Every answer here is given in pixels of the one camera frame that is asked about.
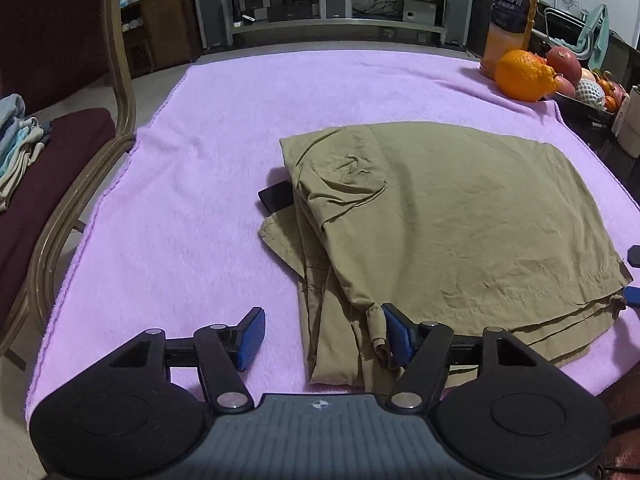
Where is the wooden cabinet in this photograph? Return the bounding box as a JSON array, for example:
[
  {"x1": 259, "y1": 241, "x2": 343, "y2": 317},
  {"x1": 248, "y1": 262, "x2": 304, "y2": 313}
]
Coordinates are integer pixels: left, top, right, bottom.
[{"x1": 120, "y1": 0, "x2": 203, "y2": 73}]

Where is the pink towel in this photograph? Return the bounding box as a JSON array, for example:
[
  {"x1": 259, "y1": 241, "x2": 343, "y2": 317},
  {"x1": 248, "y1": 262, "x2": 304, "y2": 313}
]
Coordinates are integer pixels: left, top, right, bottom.
[{"x1": 25, "y1": 49, "x2": 640, "y2": 426}]

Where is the black flat object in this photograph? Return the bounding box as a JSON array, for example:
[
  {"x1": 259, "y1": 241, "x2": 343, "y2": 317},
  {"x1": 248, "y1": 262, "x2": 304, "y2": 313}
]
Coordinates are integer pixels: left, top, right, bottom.
[{"x1": 257, "y1": 182, "x2": 294, "y2": 216}]

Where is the maroon chair with gold frame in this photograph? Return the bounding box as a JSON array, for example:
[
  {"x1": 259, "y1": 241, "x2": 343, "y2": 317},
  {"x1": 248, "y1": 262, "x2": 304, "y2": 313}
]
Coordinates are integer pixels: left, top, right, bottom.
[{"x1": 0, "y1": 0, "x2": 138, "y2": 372}]

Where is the orange juice bottle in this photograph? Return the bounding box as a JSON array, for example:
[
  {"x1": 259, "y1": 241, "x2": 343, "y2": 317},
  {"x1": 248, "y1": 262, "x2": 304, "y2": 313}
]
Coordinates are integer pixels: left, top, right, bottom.
[{"x1": 481, "y1": 0, "x2": 541, "y2": 78}]

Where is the big red apple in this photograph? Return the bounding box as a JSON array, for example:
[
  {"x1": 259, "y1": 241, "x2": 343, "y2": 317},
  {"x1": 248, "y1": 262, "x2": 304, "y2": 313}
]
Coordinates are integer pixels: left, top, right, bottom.
[{"x1": 546, "y1": 46, "x2": 582, "y2": 86}]

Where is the dragon fruit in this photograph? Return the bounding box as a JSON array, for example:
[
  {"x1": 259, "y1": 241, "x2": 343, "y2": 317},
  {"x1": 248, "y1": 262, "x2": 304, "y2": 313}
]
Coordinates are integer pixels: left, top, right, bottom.
[{"x1": 597, "y1": 71, "x2": 627, "y2": 106}]

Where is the grey subwoofer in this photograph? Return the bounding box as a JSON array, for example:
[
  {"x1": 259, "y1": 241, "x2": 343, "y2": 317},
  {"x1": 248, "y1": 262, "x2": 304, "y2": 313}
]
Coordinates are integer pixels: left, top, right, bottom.
[{"x1": 402, "y1": 0, "x2": 436, "y2": 23}]

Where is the fruit in white foam net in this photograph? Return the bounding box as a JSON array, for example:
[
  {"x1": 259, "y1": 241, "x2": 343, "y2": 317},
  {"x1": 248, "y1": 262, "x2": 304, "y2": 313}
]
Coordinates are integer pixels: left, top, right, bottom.
[{"x1": 575, "y1": 79, "x2": 606, "y2": 109}]

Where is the office chair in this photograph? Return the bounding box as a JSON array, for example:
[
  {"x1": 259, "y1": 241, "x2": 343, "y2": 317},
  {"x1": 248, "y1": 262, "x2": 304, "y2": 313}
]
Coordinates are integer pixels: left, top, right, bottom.
[{"x1": 542, "y1": 4, "x2": 611, "y2": 68}]

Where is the stack of folded clothes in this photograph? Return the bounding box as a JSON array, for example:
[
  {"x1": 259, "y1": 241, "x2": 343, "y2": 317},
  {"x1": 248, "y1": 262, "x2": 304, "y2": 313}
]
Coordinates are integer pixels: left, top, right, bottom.
[{"x1": 0, "y1": 94, "x2": 53, "y2": 211}]

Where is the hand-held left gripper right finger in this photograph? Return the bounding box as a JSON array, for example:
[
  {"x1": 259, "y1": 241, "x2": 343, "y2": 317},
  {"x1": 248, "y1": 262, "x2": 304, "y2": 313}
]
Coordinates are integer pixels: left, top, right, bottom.
[{"x1": 381, "y1": 302, "x2": 541, "y2": 414}]

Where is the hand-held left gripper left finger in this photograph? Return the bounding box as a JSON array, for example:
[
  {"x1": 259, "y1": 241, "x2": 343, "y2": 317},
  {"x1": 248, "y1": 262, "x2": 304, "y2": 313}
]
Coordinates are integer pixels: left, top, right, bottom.
[{"x1": 107, "y1": 305, "x2": 267, "y2": 415}]

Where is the dark fruit tray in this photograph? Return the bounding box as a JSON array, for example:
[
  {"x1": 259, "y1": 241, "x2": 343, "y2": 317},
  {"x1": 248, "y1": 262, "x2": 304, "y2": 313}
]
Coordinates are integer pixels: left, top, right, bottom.
[{"x1": 542, "y1": 90, "x2": 618, "y2": 127}]

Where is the tall grey speaker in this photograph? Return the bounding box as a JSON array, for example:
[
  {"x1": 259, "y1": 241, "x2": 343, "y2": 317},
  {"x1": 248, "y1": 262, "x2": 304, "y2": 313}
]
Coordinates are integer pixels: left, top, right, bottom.
[
  {"x1": 190, "y1": 0, "x2": 233, "y2": 51},
  {"x1": 436, "y1": 0, "x2": 476, "y2": 47}
]

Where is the mint green garment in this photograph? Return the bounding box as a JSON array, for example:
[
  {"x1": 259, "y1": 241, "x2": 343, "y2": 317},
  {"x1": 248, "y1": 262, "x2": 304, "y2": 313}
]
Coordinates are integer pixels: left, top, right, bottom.
[{"x1": 580, "y1": 4, "x2": 610, "y2": 68}]

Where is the grey tv stand shelf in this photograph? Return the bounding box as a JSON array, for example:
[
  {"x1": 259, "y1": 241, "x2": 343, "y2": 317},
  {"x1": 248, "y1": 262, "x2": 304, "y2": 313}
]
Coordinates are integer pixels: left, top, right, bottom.
[{"x1": 222, "y1": 0, "x2": 448, "y2": 48}]

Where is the large orange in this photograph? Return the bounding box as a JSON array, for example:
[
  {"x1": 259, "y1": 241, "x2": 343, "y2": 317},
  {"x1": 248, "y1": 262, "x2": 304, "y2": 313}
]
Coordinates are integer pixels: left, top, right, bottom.
[{"x1": 494, "y1": 49, "x2": 557, "y2": 102}]

